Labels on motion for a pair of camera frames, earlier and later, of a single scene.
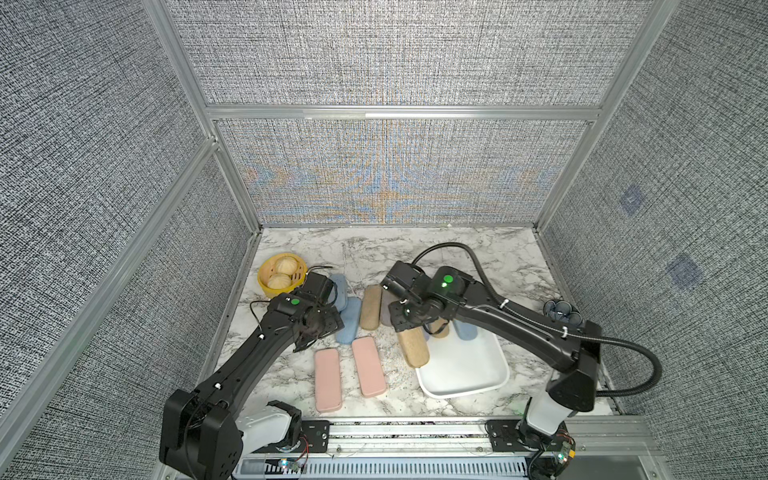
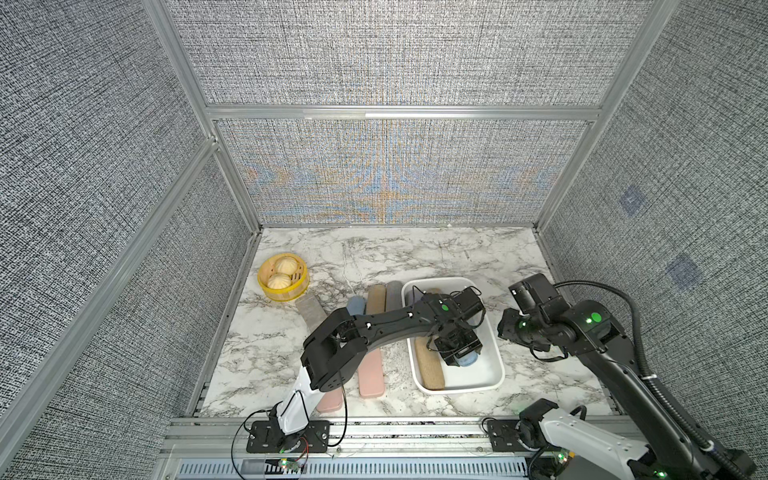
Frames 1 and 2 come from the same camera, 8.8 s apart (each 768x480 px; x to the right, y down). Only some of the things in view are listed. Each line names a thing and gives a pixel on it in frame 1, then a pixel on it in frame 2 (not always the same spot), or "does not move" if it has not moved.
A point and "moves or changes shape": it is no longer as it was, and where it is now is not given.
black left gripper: x=333 y=319 -> x=473 y=343
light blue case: x=340 y=291 -> x=468 y=360
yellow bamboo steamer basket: x=281 y=273 does not move
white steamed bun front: x=279 y=281 does not move
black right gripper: x=399 y=321 -> x=507 y=320
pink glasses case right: x=370 y=375 does not move
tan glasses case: x=415 y=347 moves or changes shape
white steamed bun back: x=287 y=265 does not move
